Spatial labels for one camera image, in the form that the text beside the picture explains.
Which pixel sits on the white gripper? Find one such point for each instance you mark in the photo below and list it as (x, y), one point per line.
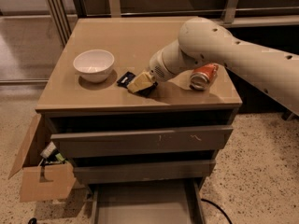
(158, 68)

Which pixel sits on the dark blue rxbar wrapper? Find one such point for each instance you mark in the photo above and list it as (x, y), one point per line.
(126, 79)

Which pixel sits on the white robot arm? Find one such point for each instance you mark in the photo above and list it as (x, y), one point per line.
(201, 41)

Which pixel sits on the grey drawer cabinet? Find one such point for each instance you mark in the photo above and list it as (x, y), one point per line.
(70, 104)

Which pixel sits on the grey top drawer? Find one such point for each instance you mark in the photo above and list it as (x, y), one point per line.
(120, 143)

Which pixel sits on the grey drawer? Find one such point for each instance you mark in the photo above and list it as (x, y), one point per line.
(143, 171)
(154, 202)
(120, 143)

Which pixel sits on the grey middle drawer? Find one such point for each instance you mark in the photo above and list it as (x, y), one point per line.
(143, 171)

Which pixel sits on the grey bottom drawer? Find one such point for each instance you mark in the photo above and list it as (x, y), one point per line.
(154, 202)

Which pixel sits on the white ceramic bowl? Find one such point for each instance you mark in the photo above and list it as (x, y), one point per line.
(94, 65)

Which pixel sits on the orange soda can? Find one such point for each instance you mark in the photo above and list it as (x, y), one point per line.
(202, 77)

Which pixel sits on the green packet in box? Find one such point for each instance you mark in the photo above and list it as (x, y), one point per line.
(60, 158)

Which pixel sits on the white packet in box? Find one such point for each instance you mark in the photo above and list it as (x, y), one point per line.
(48, 150)

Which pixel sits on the brown cardboard box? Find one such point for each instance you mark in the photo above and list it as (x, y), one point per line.
(40, 183)

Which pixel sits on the metal railing frame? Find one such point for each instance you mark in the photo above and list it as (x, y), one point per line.
(230, 13)

